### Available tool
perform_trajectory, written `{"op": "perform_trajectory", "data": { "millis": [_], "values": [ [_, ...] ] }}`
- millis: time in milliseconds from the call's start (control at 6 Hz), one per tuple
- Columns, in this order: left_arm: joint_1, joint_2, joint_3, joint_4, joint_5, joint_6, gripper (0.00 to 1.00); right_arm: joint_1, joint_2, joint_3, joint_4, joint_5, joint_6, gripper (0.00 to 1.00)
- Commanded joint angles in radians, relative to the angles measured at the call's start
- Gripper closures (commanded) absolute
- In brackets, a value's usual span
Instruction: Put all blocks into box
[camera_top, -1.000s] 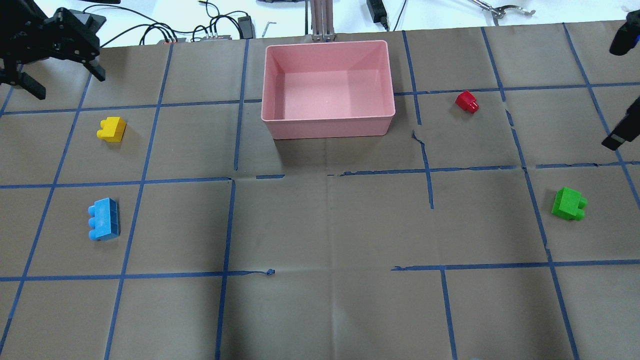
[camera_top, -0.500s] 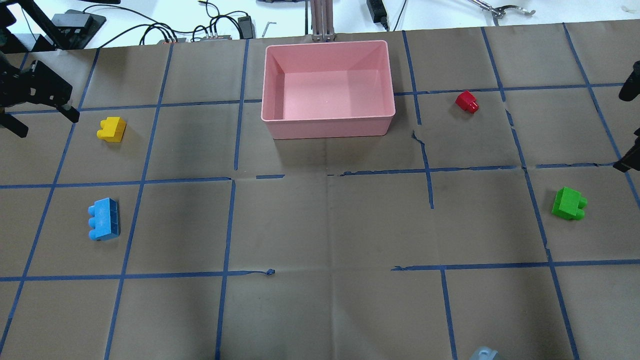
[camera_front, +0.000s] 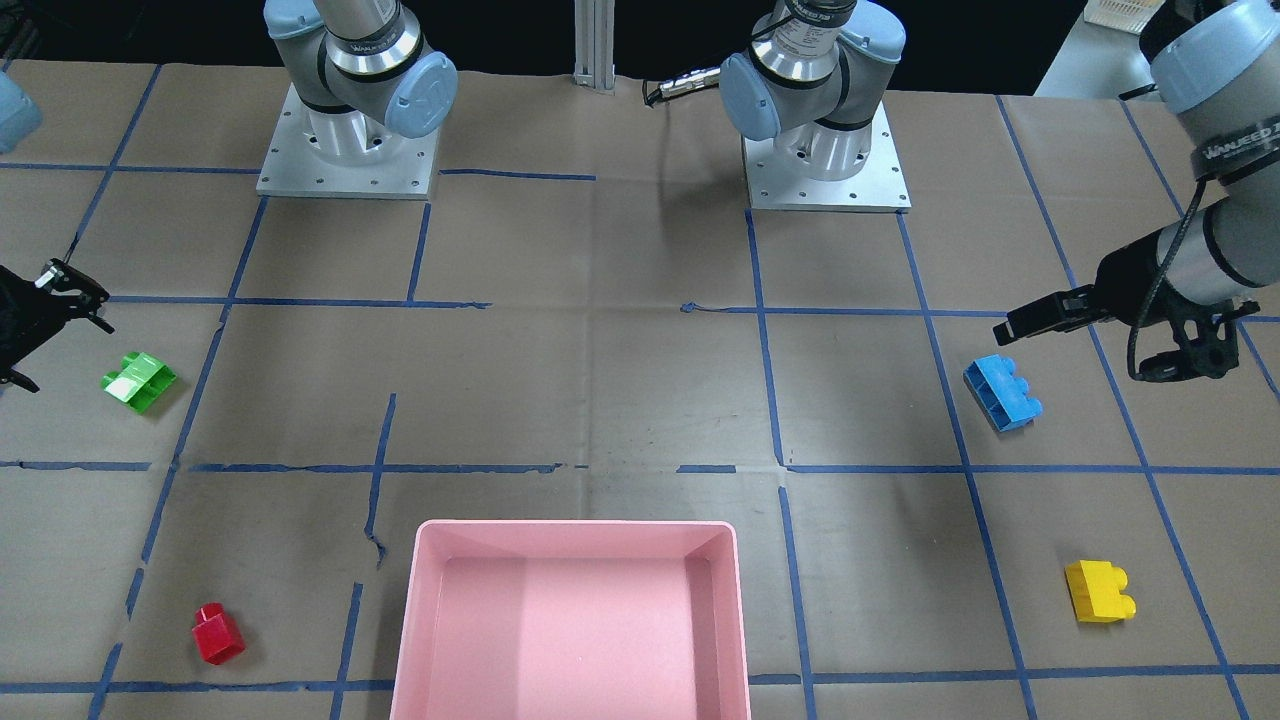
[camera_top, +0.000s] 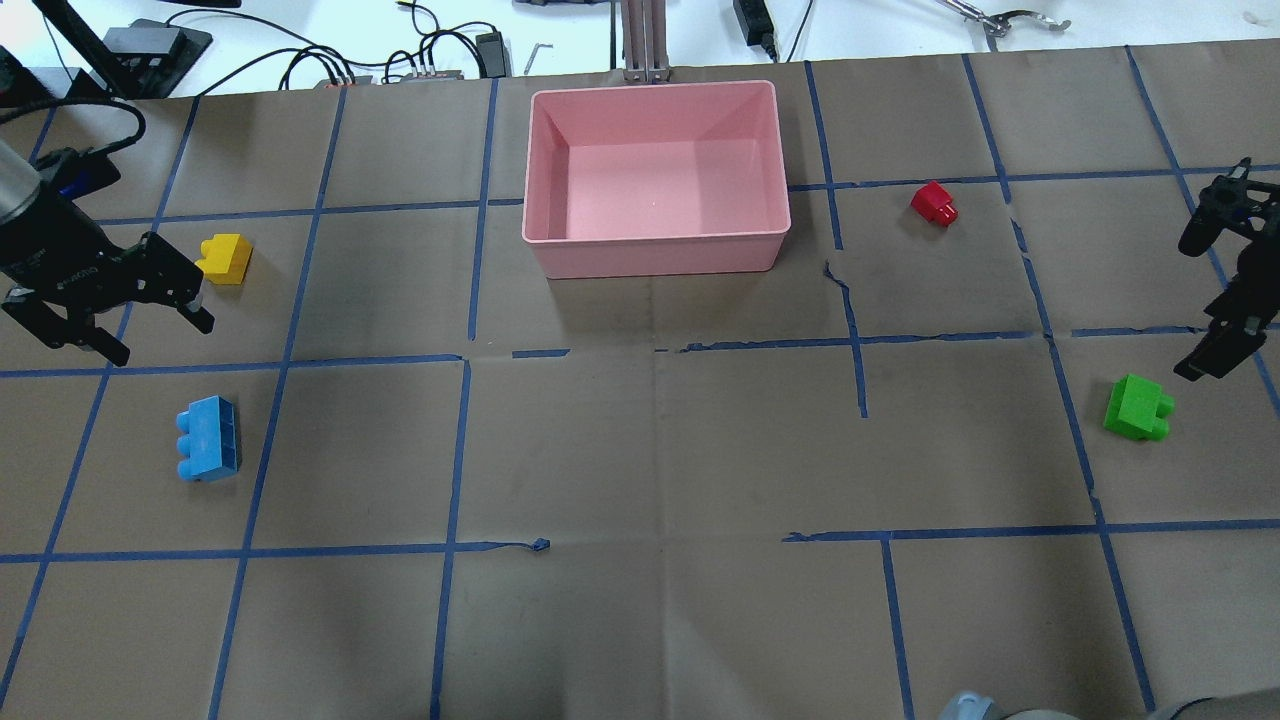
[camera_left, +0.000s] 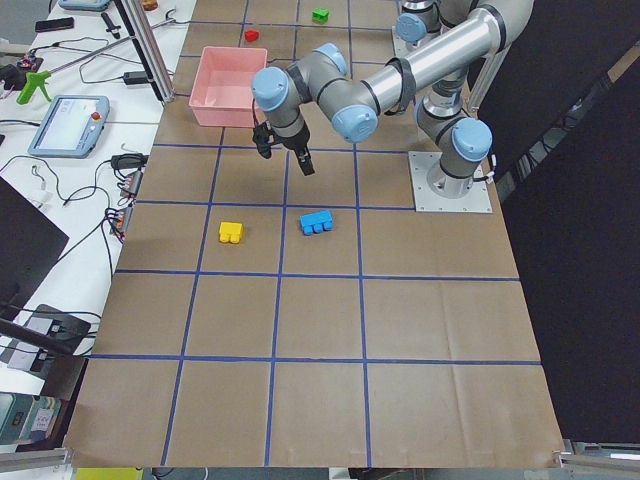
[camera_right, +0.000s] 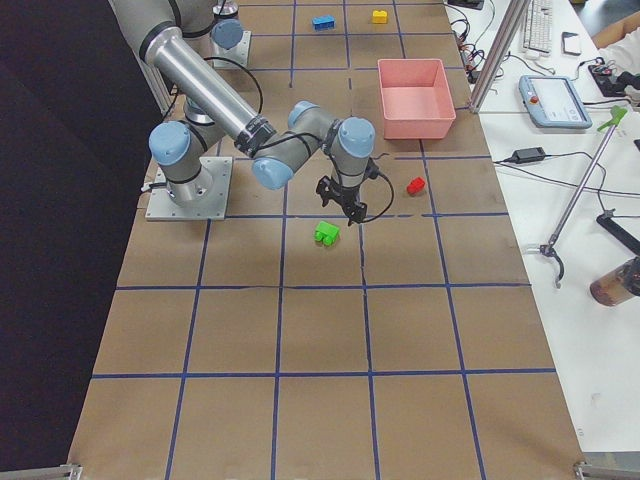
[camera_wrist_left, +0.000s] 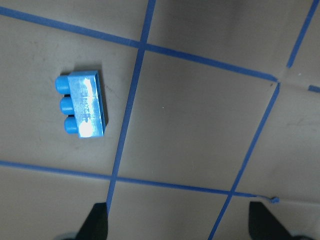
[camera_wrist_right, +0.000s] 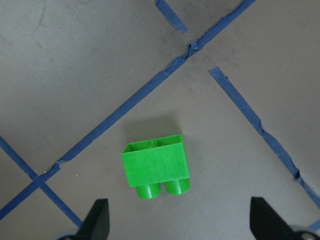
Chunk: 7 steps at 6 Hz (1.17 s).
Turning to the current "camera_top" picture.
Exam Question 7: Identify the aluminium frame post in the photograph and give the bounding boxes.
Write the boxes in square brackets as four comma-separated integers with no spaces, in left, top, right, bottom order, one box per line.
[620,0,671,85]

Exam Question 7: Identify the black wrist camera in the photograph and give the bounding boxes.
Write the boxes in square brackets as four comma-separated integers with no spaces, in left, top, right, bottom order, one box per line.
[35,147,122,200]

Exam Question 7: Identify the blue toy block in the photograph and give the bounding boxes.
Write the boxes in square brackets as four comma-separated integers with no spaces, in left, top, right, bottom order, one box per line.
[175,395,241,482]

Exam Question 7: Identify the yellow toy block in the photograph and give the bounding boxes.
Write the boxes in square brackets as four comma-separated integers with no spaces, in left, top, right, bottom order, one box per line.
[195,233,253,286]

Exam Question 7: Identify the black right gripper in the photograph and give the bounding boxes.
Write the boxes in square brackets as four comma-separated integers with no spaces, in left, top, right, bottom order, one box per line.
[1172,158,1279,382]

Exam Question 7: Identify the pink plastic box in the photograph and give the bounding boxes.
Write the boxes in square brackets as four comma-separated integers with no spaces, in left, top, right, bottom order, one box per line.
[521,79,792,281]

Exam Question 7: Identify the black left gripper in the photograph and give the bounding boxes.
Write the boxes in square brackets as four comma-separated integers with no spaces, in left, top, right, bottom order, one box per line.
[3,195,215,366]

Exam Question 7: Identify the red toy block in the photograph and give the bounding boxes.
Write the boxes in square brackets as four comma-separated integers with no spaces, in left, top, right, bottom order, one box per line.
[910,179,959,228]

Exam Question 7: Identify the usb hub with cables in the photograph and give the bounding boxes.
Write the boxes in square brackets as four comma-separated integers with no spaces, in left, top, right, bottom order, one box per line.
[314,69,466,88]

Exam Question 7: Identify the black power adapter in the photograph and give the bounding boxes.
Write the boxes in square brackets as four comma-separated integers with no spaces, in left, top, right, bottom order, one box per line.
[474,29,509,78]

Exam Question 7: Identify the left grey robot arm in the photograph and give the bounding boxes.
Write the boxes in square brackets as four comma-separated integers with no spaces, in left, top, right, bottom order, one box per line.
[1,145,215,366]

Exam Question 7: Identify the green toy block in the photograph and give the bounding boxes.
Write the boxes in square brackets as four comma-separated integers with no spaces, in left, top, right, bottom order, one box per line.
[1102,373,1176,442]

